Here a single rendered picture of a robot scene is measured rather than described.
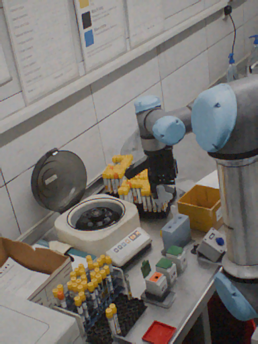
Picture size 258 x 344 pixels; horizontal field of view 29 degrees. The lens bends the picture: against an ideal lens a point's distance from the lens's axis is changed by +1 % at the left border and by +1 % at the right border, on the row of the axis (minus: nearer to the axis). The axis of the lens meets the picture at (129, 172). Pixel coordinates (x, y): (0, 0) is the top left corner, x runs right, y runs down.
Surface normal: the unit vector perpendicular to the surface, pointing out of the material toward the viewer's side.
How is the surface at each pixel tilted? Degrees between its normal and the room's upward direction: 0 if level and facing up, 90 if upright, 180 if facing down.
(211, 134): 83
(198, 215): 90
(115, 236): 90
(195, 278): 0
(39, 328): 0
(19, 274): 2
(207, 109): 85
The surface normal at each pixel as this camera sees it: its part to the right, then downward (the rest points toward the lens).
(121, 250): 0.18, -0.70
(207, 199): -0.59, 0.45
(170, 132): 0.37, 0.37
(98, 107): 0.83, 0.14
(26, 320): -0.15, -0.88
